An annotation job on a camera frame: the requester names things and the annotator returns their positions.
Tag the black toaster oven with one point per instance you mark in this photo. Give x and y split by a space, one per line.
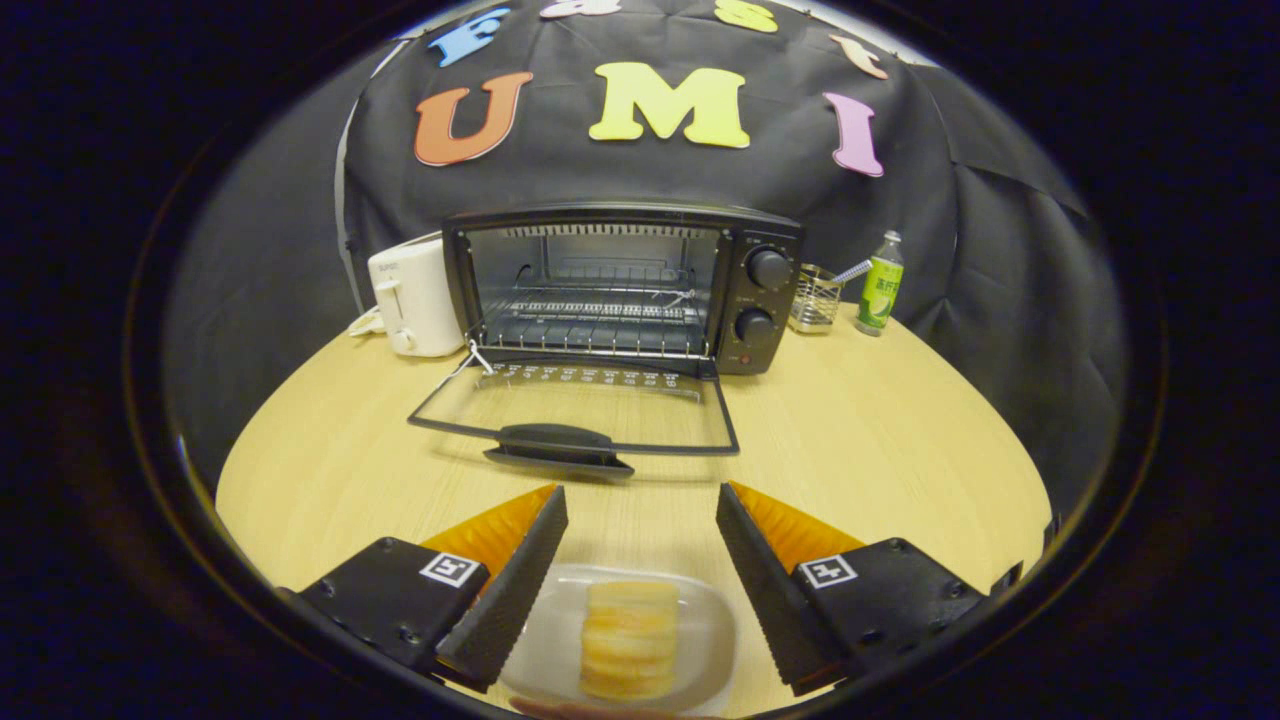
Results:
765 300

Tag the green drink bottle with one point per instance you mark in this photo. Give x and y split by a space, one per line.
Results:
880 295

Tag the yellow sliced bread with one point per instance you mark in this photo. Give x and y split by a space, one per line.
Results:
630 640

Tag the white plate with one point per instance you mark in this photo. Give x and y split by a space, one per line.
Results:
705 640

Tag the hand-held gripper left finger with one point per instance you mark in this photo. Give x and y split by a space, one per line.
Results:
505 590

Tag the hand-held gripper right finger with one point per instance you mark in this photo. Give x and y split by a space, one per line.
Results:
770 590

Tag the white toaster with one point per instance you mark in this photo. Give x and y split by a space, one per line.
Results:
420 300

